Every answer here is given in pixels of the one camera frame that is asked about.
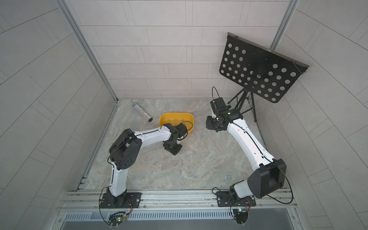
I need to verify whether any yellow plastic storage box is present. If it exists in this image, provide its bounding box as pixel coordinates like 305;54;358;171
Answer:
159;112;194;134

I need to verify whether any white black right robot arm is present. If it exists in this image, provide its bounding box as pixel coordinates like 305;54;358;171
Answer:
206;109;287;198

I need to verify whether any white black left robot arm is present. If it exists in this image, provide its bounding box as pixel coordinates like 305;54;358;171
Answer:
108;123;189;197

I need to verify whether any glittery silver tube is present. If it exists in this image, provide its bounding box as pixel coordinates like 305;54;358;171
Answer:
132;102;153;122

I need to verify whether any black music stand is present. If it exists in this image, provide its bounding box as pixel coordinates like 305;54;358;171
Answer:
219;33;309;104

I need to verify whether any left circuit board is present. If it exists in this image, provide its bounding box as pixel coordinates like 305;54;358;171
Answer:
109;212;128;228

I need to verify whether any circuit board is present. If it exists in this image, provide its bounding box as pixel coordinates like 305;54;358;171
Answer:
109;212;128;228
232;209;249;224

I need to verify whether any right circuit board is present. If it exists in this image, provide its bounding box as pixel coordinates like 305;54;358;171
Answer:
232;209;249;224

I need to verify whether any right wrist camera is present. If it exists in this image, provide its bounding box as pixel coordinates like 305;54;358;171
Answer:
210;97;231;116

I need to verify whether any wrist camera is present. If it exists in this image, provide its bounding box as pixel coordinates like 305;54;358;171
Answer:
175;123;188;141
210;97;231;116

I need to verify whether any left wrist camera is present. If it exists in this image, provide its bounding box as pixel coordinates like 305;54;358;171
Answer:
175;123;188;141

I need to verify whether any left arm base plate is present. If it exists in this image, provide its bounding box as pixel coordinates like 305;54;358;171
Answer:
99;192;142;209

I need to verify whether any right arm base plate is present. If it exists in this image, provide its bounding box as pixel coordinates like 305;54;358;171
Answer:
214;191;256;208

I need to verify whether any aluminium mounting rail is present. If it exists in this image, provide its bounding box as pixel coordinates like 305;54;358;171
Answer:
56;189;298;212

